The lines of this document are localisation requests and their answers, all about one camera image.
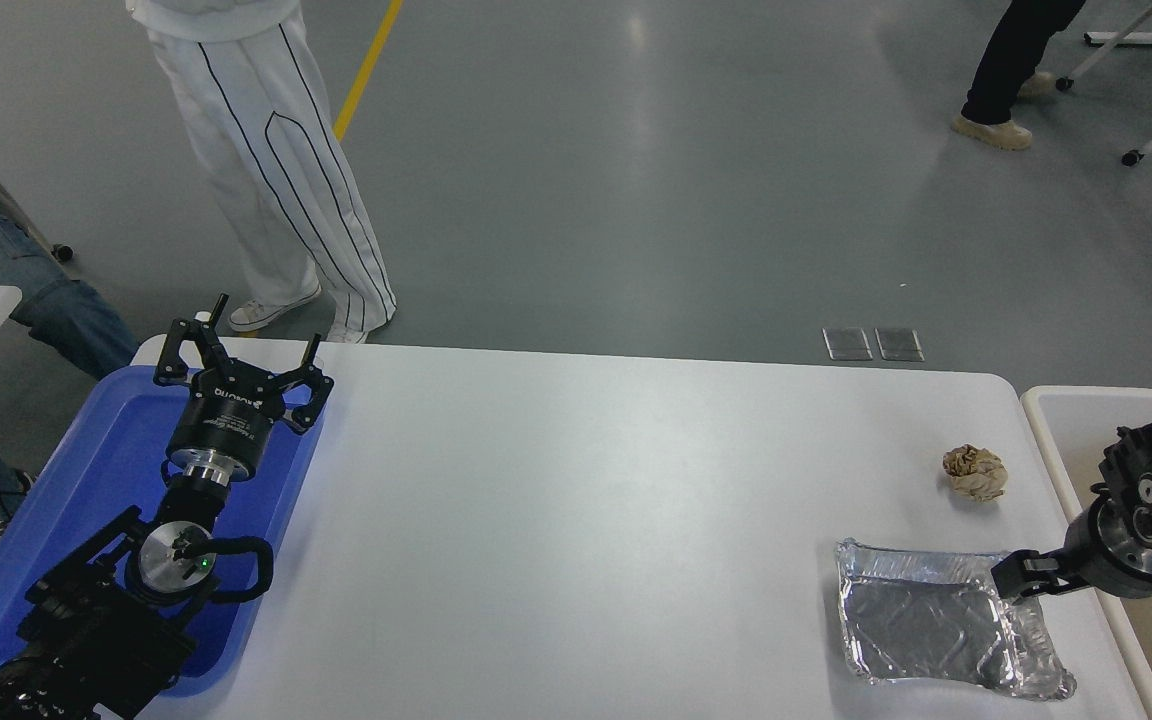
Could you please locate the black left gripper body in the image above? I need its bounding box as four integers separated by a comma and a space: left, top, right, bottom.
166, 367, 290, 468

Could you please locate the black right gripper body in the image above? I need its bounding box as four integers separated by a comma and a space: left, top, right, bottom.
1064, 498, 1152, 601

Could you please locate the silver foil tray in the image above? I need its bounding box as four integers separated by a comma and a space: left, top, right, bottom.
833, 538, 1078, 703

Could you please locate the silver floor plate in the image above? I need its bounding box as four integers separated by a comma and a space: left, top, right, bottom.
822, 326, 874, 362
874, 326, 926, 363

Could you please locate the blue plastic tray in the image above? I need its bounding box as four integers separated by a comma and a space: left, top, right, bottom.
0, 365, 325, 698

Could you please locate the crumpled tan paper ball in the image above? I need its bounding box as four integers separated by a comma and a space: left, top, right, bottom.
941, 444, 1008, 502

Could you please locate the large pale bin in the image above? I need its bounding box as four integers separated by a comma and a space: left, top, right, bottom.
1020, 385, 1152, 720

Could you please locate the standing person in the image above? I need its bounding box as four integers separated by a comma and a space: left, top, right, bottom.
126, 0, 398, 345

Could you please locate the grey chair with casters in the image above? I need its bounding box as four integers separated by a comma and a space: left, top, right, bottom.
0, 108, 74, 264

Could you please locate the walking person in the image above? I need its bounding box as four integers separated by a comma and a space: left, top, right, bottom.
951, 0, 1087, 152

